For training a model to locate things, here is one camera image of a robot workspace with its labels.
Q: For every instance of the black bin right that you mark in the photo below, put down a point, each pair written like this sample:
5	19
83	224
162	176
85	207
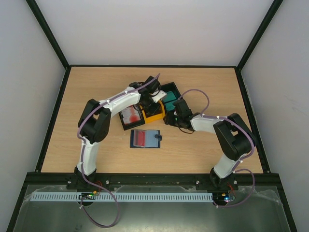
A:
171	87

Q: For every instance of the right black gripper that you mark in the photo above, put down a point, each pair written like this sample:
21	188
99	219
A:
174	114

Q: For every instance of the black mounting rail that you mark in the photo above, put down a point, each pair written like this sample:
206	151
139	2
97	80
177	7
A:
110	181

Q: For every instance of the black bin left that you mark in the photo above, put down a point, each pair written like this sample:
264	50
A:
133	125

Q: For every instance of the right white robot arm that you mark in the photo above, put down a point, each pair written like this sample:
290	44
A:
235	138

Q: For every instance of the red white card stack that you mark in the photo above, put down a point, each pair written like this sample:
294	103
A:
130	115

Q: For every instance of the yellow bin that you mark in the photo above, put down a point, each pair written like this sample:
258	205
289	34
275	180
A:
158	114

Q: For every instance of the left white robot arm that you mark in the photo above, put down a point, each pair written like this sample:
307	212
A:
94	123

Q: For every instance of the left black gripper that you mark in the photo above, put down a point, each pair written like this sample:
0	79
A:
144	107

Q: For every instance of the black enclosure frame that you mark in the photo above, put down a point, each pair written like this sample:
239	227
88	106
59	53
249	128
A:
266	178

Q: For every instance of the grey slotted cable duct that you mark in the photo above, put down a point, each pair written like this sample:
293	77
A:
122	197

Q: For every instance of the dark blue card holder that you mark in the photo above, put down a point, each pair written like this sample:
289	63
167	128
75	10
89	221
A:
153	139

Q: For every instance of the black bin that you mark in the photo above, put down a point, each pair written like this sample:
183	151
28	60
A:
133	125
171	87

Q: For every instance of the teal card stack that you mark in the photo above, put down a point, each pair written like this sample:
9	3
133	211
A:
169	100

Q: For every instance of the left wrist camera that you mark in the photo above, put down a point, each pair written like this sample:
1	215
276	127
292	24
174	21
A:
159	96

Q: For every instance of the black card stack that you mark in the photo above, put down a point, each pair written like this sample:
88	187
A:
153	109

